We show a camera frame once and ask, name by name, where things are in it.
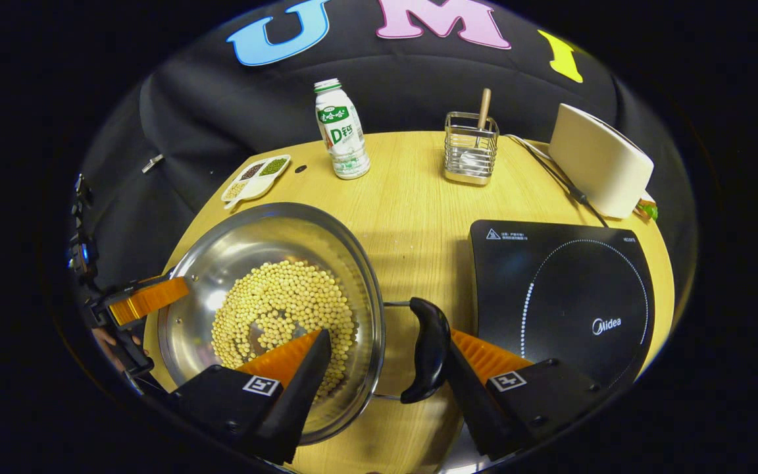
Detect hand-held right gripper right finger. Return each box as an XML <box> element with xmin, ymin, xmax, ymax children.
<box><xmin>446</xmin><ymin>329</ymin><xmax>617</xmax><ymax>461</ymax></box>

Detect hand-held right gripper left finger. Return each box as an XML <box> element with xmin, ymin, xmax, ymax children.
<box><xmin>168</xmin><ymin>329</ymin><xmax>332</xmax><ymax>465</ymax></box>

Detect steel pot with black handles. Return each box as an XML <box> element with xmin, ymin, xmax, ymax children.
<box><xmin>144</xmin><ymin>202</ymin><xmax>452</xmax><ymax>445</ymax></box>

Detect black induction cooktop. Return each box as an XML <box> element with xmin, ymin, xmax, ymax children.
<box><xmin>468</xmin><ymin>219</ymin><xmax>656</xmax><ymax>396</ymax></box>

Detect pile of yellow soybeans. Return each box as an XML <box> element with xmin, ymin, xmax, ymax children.
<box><xmin>211</xmin><ymin>260</ymin><xmax>359</xmax><ymax>402</ymax></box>

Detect white divided dish of beans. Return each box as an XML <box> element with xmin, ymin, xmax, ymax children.
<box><xmin>221</xmin><ymin>155</ymin><xmax>291</xmax><ymax>210</ymax></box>

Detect white bottle with green label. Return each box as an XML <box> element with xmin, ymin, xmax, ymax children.
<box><xmin>314</xmin><ymin>78</ymin><xmax>371</xmax><ymax>180</ymax></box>

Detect white toaster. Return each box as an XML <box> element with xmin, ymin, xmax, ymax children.
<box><xmin>548</xmin><ymin>103</ymin><xmax>655</xmax><ymax>220</ymax></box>

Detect wire mesh utensil holder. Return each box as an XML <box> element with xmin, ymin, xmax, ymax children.
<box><xmin>443</xmin><ymin>112</ymin><xmax>500</xmax><ymax>186</ymax></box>

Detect black toaster power cable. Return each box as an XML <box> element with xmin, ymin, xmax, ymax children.
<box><xmin>504</xmin><ymin>134</ymin><xmax>610</xmax><ymax>228</ymax></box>

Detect wooden-handled spoon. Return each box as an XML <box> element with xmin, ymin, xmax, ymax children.
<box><xmin>459</xmin><ymin>88</ymin><xmax>493</xmax><ymax>173</ymax></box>

